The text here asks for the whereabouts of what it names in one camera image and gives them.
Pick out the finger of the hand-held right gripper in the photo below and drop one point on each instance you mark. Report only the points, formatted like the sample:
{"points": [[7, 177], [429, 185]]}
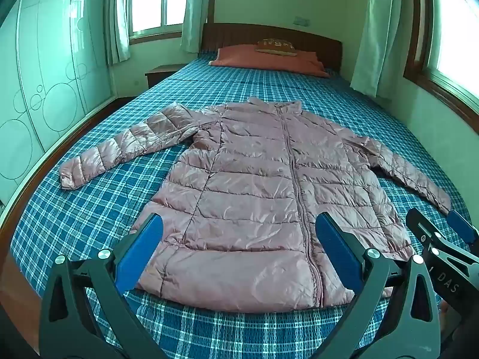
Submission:
{"points": [[423, 230], [464, 229]]}

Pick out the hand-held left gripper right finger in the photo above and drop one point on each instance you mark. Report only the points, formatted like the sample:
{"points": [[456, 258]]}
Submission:
{"points": [[338, 248]]}

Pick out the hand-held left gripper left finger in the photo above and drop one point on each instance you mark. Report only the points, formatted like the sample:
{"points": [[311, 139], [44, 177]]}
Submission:
{"points": [[140, 248]]}

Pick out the pink puffer jacket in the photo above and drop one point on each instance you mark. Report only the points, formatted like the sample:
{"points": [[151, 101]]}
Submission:
{"points": [[254, 194]]}

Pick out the bed with blue plaid sheet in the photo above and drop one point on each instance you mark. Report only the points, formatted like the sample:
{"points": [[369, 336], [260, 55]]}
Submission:
{"points": [[123, 194]]}

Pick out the wooden nightstand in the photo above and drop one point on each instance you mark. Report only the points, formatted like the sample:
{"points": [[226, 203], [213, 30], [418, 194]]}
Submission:
{"points": [[161, 74]]}

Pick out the glass sliding door wardrobe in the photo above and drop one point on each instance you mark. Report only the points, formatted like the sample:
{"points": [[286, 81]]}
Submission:
{"points": [[48, 74]]}

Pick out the pale green curtain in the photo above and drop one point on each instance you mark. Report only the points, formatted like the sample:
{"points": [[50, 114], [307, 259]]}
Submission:
{"points": [[197, 7], [381, 33], [118, 18]]}

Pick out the red pillow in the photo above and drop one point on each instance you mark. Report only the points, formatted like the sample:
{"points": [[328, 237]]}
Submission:
{"points": [[262, 58]]}

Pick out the small patterned cushion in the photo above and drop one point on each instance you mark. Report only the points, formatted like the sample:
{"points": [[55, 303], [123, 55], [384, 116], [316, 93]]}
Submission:
{"points": [[276, 46]]}

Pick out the wooden headboard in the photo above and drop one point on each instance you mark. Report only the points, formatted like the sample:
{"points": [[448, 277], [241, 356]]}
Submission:
{"points": [[232, 35]]}

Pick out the wooden frame window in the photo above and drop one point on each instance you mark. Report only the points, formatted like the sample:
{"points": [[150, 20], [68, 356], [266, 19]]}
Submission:
{"points": [[161, 3], [454, 33]]}

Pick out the wall socket plate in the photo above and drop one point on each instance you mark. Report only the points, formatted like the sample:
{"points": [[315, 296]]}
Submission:
{"points": [[301, 20]]}

